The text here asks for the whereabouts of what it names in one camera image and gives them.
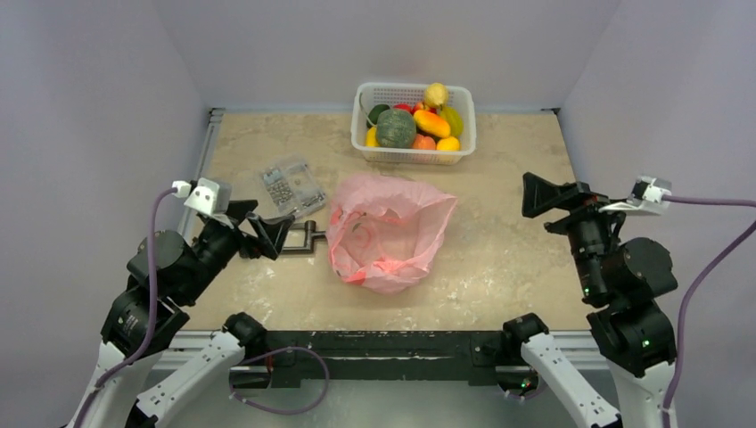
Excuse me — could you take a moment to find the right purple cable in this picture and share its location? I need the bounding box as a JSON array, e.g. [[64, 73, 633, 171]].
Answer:
[[661, 194, 756, 428]]

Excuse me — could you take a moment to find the pale yellow fake lemon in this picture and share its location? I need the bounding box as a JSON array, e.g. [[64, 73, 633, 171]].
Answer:
[[423, 82, 449, 109]]

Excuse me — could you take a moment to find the fake peach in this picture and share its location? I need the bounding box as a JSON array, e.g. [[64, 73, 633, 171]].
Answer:
[[411, 134, 437, 151]]

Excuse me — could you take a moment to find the clear plastic screw box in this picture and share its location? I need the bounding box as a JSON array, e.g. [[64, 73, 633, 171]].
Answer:
[[258, 155, 326, 218]]

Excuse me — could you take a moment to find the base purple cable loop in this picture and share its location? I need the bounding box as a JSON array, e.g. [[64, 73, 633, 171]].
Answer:
[[228, 346, 331, 416]]

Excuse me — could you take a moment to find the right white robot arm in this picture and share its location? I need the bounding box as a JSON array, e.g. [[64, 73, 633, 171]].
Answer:
[[500, 172, 678, 427]]

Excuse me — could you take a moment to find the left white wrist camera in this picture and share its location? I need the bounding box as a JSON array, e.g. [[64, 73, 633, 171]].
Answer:
[[171, 177, 234, 228]]

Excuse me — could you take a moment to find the black L-shaped metal tool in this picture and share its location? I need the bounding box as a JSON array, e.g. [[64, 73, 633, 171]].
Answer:
[[281, 220, 326, 255]]

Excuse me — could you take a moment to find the green yellow fake starfruit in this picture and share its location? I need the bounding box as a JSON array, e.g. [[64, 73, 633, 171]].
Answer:
[[439, 105, 464, 137]]

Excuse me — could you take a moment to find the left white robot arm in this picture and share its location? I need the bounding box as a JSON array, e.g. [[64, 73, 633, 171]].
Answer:
[[69, 200, 294, 427]]

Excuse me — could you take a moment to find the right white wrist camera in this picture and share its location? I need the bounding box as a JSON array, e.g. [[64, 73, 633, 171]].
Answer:
[[598, 176, 672, 216]]

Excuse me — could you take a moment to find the white perforated plastic basket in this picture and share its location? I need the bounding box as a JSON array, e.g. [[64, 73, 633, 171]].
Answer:
[[350, 82, 477, 165]]

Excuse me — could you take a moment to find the small red fake fruit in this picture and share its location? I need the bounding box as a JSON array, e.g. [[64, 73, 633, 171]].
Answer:
[[393, 103, 415, 115]]

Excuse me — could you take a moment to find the orange fake mango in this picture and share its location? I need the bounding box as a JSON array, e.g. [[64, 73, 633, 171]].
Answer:
[[413, 110, 451, 138]]

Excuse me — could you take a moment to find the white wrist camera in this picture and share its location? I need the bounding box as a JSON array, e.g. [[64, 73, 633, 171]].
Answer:
[[171, 177, 234, 228], [598, 176, 672, 216]]

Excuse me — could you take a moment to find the dark green fake avocado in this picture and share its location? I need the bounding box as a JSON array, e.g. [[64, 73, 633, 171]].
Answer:
[[366, 103, 390, 128]]

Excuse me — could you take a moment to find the yellow orange fake fruit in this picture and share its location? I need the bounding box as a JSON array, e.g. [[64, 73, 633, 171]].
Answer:
[[436, 136, 461, 152]]

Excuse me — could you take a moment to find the red fake apple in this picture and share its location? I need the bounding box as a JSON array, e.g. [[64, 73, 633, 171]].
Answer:
[[411, 102, 437, 114]]

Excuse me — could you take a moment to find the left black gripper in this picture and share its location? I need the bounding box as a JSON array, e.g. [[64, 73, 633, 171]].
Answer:
[[180, 198, 294, 301]]

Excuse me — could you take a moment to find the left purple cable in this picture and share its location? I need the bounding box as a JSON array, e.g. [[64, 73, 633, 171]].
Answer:
[[70, 187, 178, 428]]

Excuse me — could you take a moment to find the pink printed plastic bag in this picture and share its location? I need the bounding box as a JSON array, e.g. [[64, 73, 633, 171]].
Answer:
[[325, 173, 458, 294]]

